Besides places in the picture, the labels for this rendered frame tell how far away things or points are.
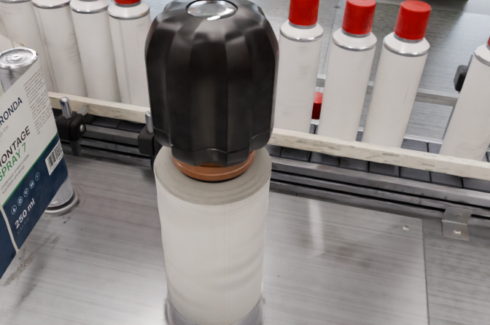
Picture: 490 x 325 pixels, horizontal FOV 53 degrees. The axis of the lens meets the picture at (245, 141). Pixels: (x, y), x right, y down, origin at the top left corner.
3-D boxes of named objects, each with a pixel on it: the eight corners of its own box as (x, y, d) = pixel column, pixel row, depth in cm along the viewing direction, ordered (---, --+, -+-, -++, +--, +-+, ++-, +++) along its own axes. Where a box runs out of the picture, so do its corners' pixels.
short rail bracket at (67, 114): (65, 174, 68) (46, 102, 61) (87, 146, 73) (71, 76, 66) (87, 178, 68) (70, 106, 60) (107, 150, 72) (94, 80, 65)
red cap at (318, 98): (301, 110, 82) (302, 93, 80) (318, 105, 83) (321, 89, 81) (311, 121, 80) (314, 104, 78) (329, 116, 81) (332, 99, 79)
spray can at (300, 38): (267, 144, 67) (278, -2, 54) (274, 122, 71) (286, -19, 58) (306, 151, 66) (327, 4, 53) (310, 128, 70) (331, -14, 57)
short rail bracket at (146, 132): (142, 189, 66) (133, 116, 59) (151, 175, 69) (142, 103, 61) (165, 193, 66) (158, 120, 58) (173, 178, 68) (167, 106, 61)
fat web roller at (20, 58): (28, 210, 56) (-22, 64, 44) (49, 183, 59) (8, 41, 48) (65, 218, 55) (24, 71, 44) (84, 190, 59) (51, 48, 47)
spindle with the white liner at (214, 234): (153, 339, 44) (105, 31, 26) (185, 261, 51) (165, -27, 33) (251, 362, 43) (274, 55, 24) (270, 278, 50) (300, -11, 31)
